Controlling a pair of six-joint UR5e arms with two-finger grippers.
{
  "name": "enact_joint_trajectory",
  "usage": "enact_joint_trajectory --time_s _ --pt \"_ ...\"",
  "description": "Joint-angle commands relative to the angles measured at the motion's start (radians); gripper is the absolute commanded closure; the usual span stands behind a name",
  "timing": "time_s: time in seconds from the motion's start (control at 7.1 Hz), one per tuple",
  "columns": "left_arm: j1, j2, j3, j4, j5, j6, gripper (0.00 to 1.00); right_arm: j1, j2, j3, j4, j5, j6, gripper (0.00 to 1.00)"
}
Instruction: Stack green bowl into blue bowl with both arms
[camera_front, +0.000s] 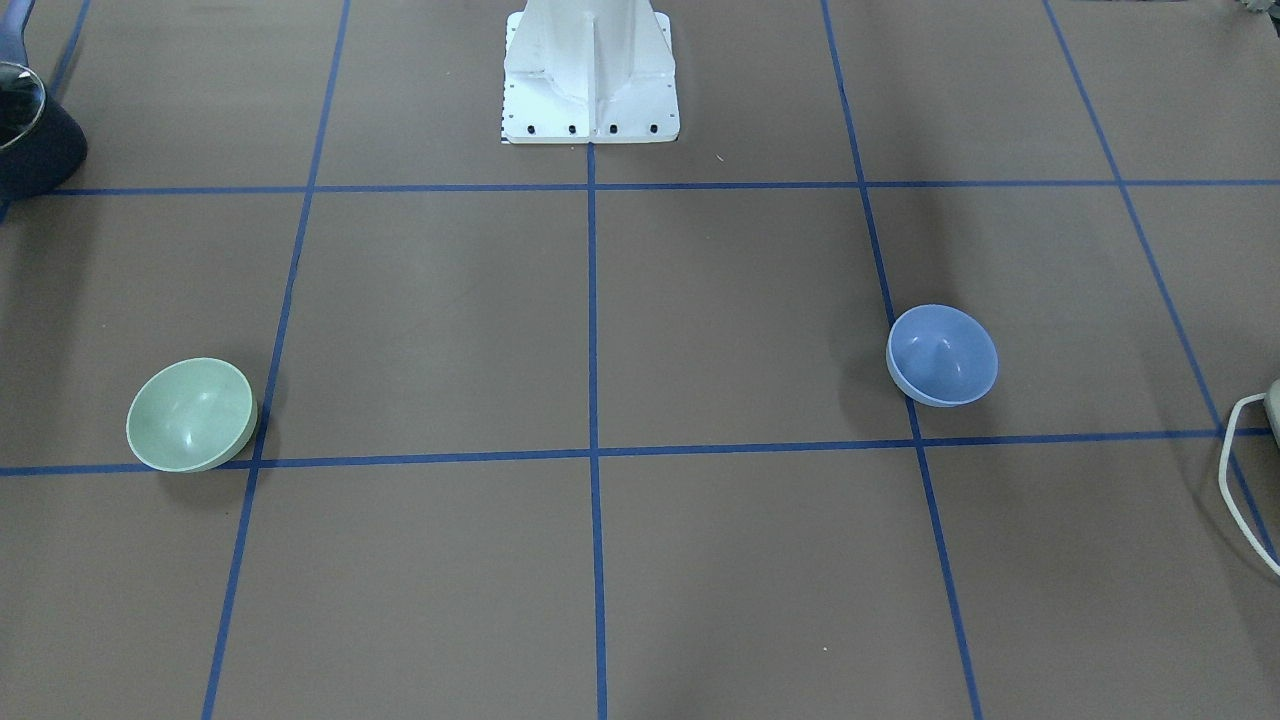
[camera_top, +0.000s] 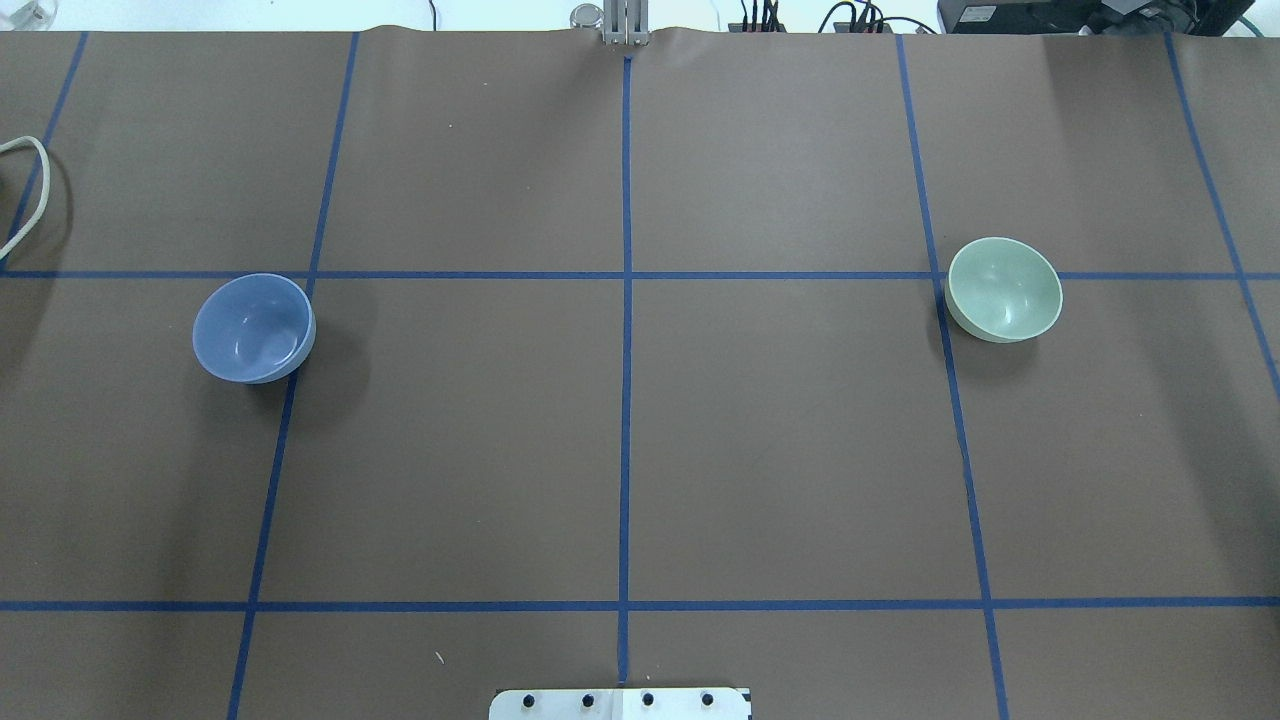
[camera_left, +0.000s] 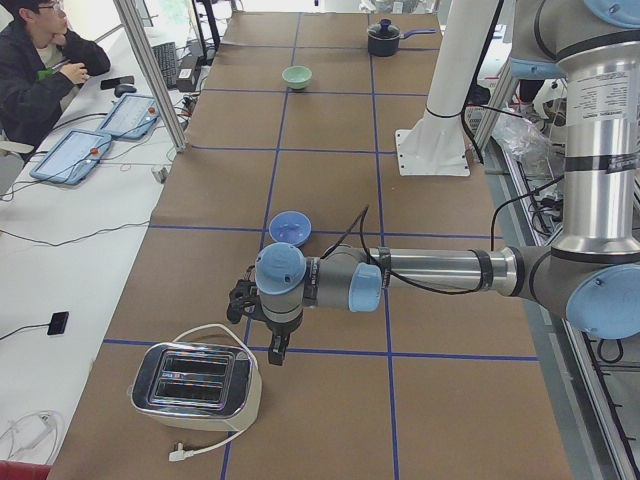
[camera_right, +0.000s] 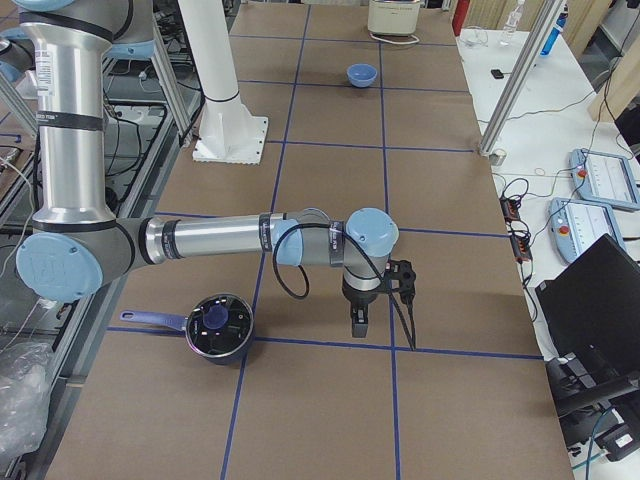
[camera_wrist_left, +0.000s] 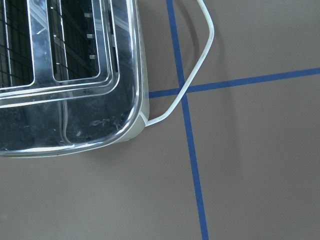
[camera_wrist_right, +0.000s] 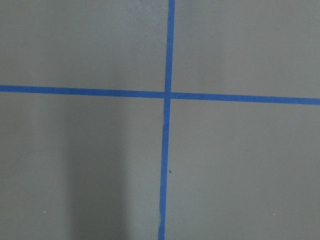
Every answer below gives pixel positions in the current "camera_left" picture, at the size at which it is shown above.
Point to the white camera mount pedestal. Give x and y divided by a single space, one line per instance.
435 146

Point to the blue teach pendant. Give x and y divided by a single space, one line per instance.
131 117
73 157

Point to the black keyboard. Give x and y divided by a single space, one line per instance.
166 59

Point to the blue bowl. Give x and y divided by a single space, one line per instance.
292 227

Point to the white chrome toaster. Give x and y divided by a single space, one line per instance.
198 386

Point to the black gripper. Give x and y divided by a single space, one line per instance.
280 331

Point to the aluminium frame post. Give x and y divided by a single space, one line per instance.
143 53

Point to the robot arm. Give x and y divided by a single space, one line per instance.
589 275

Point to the small black square device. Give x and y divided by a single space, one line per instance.
57 324

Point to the blue teach pendant far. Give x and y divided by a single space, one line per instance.
131 117

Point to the blue teach pendant near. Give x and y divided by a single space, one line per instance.
73 157

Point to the green bowl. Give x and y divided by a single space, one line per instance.
297 77

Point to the black smartphone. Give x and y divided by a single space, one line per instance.
112 83

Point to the crumpled clear plastic bag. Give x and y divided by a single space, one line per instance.
522 141

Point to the black computer mouse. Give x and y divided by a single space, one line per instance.
122 89

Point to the seated person in black jacket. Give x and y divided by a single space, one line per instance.
43 65

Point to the dark blue saucepan with lid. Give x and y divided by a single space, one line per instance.
384 37

